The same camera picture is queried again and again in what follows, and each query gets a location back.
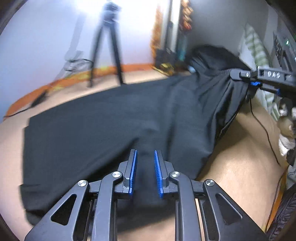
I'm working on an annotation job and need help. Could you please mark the black pants yellow stripes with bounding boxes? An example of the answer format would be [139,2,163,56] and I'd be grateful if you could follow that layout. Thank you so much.
[20,70,248,225]

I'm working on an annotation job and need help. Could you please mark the right hand white glove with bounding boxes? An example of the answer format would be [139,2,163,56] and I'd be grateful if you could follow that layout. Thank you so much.
[277,98,295,166]

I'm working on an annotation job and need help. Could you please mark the green striped pillow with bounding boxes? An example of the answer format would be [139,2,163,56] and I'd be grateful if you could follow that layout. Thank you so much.
[238,24,280,121]

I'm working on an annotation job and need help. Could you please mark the silver folded tripod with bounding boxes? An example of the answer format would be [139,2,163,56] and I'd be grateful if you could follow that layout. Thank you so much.
[154,0,181,69]

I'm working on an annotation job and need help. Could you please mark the hanging decorative garland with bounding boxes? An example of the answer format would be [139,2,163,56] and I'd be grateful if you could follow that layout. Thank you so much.
[177,1,193,61]

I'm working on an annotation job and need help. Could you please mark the black mini tripod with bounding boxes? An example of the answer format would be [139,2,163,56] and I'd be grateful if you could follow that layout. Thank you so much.
[87,2,127,88]

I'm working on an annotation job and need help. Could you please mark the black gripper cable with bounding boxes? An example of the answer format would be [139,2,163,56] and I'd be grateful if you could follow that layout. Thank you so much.
[249,97,287,232]

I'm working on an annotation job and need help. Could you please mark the grey camera box on gripper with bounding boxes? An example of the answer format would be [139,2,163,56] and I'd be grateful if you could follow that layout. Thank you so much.
[273,31,295,72]

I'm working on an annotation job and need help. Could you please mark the black light cable with switch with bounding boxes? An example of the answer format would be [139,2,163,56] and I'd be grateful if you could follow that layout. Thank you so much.
[4,48,93,117]

